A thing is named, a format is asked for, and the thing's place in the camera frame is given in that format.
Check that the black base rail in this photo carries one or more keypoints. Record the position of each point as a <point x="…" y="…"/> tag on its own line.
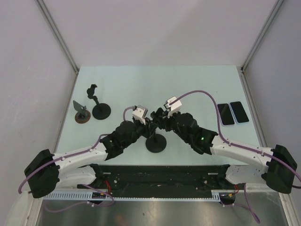
<point x="167" y="182"/>

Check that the black phone stand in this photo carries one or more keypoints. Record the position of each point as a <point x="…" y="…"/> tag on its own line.
<point x="101" y="111"/>
<point x="156" y="144"/>

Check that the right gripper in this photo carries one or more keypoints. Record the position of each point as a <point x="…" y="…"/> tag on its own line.
<point x="167" y="121"/>

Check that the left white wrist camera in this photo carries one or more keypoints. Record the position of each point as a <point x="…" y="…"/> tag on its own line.
<point x="139" y="113"/>

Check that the rusty round phone stand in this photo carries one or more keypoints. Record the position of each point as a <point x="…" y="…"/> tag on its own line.
<point x="83" y="115"/>

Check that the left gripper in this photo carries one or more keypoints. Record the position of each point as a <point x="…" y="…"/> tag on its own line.
<point x="147" y="128"/>

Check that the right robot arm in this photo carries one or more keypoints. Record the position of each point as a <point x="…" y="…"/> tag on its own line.
<point x="276" y="165"/>

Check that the blue-cased smartphone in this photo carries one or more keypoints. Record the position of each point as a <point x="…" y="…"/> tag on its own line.
<point x="239" y="112"/>

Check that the black smartphone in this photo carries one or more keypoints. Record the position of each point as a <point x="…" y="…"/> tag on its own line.
<point x="157" y="118"/>

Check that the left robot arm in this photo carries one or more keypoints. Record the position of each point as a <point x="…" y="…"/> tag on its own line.
<point x="42" y="174"/>

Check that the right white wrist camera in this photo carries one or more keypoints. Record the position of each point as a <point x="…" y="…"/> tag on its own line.
<point x="172" y="105"/>

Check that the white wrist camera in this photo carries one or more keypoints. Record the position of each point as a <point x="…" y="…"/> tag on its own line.
<point x="172" y="105"/>
<point x="139" y="113"/>

